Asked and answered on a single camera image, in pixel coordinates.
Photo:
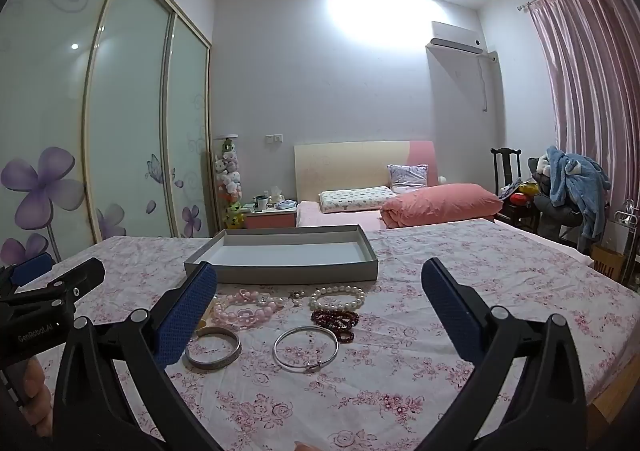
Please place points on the light blue cloth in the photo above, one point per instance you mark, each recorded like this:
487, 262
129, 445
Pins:
286, 204

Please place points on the white pipe duct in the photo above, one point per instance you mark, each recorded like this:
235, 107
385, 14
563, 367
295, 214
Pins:
484, 81

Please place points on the thin silver bangle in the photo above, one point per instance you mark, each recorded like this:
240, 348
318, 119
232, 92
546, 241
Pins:
314, 366

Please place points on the grey shallow tray box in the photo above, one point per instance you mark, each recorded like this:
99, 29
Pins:
290, 256

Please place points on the colourful toys on chair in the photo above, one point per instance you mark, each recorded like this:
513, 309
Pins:
522, 193

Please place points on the pink curtain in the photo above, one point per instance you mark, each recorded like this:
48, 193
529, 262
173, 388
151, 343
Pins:
590, 81

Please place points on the cream bangle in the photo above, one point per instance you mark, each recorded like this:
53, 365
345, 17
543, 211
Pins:
202, 323

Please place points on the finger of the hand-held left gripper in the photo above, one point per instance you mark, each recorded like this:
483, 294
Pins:
32, 268
80, 276

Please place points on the pink floral tablecloth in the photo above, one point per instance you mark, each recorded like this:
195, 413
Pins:
380, 381

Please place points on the blue fleece garment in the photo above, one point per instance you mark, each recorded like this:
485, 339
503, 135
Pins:
575, 186

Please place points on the cardboard box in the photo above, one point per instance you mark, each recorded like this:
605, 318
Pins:
609, 263

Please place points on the metal rack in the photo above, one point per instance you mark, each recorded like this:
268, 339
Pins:
629, 213

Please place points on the white air conditioner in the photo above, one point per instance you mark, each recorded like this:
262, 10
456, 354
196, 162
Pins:
457, 38

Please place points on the white wall socket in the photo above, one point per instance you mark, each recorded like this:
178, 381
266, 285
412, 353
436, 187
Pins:
273, 137

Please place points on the pink and cream nightstand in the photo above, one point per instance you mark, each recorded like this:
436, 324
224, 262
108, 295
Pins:
270, 220

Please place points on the flower-print sliding-door wardrobe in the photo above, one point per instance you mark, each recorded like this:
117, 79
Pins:
130, 106

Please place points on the dark wooden chair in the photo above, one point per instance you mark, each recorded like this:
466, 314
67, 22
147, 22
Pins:
505, 166

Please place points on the folded pink quilt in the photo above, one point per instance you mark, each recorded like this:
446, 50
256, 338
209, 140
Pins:
440, 206

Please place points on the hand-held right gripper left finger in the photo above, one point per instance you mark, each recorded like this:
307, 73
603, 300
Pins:
182, 323

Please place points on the bed with cream headboard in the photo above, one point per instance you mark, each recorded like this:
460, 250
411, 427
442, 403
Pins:
340, 166

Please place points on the white patterned pillow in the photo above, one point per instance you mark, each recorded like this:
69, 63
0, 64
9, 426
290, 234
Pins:
355, 198

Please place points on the purple floral pillow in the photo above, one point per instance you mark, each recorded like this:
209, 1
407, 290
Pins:
407, 176

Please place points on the person's left hand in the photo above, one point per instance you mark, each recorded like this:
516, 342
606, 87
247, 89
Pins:
35, 401

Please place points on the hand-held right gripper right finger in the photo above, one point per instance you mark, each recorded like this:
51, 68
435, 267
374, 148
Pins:
450, 316

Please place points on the stack of plush toys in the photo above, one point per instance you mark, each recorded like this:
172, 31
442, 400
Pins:
230, 181

